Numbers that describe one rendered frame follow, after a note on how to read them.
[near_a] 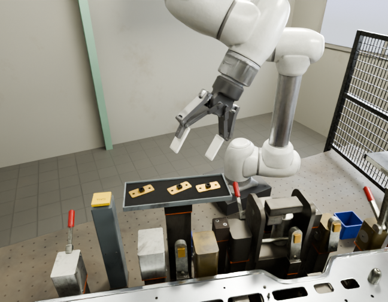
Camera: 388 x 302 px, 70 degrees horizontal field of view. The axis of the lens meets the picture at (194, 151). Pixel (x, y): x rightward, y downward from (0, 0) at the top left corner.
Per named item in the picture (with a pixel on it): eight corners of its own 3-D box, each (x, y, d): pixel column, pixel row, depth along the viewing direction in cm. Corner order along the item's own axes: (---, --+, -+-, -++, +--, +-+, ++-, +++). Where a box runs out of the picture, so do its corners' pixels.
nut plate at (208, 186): (199, 192, 98) (199, 190, 97) (195, 186, 101) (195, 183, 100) (220, 187, 100) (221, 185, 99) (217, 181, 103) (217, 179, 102)
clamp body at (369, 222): (346, 294, 114) (375, 233, 96) (332, 273, 122) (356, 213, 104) (361, 292, 115) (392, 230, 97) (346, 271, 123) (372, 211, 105)
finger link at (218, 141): (215, 133, 78) (217, 134, 78) (204, 155, 80) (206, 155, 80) (223, 139, 76) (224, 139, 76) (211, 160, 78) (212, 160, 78)
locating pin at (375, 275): (369, 288, 86) (376, 275, 82) (363, 279, 88) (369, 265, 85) (379, 287, 86) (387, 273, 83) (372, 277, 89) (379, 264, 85)
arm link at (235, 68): (220, 46, 67) (208, 69, 68) (246, 57, 61) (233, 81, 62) (241, 61, 73) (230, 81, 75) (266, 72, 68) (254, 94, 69)
